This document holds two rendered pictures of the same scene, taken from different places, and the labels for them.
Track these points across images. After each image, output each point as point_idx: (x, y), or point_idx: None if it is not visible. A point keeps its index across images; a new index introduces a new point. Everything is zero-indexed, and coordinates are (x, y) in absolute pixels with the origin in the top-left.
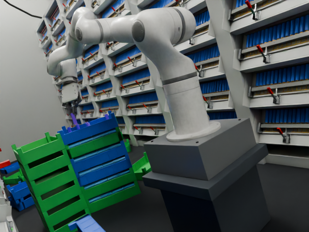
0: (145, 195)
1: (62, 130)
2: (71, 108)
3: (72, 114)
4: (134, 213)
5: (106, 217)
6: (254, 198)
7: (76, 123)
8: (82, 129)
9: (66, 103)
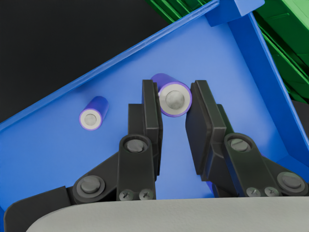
0: (41, 79)
1: (236, 13)
2: (199, 167)
3: (163, 82)
4: (36, 0)
5: (105, 0)
6: None
7: (151, 78)
8: (111, 58)
9: (266, 184)
